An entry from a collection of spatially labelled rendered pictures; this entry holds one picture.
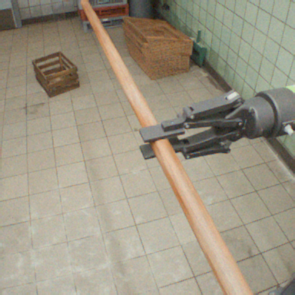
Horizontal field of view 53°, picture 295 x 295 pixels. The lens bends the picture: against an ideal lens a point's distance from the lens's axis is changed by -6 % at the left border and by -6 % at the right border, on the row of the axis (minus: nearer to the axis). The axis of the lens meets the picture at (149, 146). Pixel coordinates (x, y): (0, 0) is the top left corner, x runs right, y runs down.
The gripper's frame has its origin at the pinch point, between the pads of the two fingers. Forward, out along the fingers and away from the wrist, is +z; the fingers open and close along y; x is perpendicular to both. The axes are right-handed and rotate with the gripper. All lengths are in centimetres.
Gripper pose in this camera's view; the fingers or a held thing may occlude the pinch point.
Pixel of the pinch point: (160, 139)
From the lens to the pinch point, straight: 52.4
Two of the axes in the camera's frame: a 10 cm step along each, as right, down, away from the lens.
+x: -3.2, -6.5, 6.9
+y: 0.1, 7.2, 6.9
